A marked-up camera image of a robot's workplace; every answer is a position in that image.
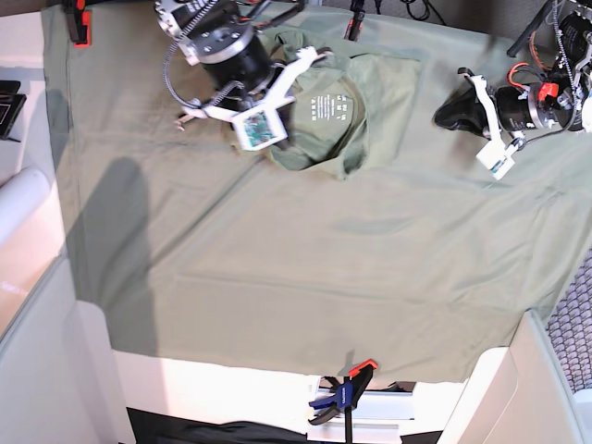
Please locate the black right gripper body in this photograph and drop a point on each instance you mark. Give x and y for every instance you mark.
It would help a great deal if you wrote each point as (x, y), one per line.
(233, 53)

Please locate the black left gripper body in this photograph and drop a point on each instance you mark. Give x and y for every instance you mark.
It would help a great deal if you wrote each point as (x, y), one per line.
(520, 109)

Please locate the light green T-shirt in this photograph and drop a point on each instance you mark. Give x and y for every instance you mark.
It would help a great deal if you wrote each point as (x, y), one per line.
(351, 108)

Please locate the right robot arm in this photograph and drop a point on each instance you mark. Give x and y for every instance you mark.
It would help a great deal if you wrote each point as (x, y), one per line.
(178, 19)

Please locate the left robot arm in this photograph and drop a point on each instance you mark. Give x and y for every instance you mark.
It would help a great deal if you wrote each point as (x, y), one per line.
(570, 72)

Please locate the orange black clamp top middle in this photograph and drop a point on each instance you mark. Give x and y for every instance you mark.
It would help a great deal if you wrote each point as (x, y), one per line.
(355, 24)

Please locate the orange black clamp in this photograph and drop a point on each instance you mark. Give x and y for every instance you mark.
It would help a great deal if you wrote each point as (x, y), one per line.
(355, 24)
(78, 19)

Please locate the orange black clamp top left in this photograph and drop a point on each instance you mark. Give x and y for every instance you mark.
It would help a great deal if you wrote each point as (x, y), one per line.
(78, 19)

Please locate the pale green table cloth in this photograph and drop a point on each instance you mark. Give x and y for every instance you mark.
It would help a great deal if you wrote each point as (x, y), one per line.
(418, 258)

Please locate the black tablet device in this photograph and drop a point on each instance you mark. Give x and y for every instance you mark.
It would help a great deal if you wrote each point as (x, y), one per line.
(12, 102)

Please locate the black mesh fabric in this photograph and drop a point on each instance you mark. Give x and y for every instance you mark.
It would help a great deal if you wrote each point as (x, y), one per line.
(569, 328)

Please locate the white cylindrical tube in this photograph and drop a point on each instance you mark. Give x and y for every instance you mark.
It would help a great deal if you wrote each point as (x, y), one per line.
(21, 196)

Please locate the blue orange bar clamp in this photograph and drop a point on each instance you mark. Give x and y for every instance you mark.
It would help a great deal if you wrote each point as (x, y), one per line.
(344, 397)

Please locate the black cloth under table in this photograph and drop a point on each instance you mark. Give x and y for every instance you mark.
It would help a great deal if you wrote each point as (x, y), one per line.
(157, 428)

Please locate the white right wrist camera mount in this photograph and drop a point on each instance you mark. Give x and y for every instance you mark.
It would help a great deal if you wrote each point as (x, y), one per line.
(250, 115)

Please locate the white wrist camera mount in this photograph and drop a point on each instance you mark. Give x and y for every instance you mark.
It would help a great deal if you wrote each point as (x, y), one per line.
(250, 115)
(496, 155)

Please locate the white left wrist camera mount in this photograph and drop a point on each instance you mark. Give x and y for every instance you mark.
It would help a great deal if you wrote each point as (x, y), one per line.
(496, 155)

